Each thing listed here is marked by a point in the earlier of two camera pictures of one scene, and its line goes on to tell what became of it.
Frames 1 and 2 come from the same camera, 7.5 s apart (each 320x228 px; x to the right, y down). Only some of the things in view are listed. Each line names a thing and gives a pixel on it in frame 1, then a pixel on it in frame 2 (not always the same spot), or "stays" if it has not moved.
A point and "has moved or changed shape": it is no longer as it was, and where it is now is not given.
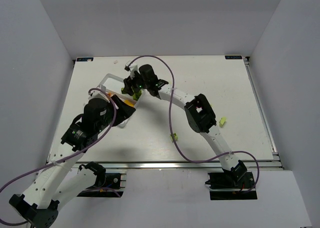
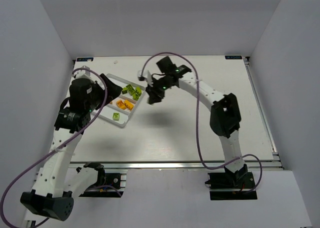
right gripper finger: [129, 83] -> [155, 96]
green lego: [175, 136] has moved or changed shape
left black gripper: [120, 110] -> [103, 92]
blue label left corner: [85, 59] stays
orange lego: [126, 101] stays
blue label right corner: [233, 57] stays
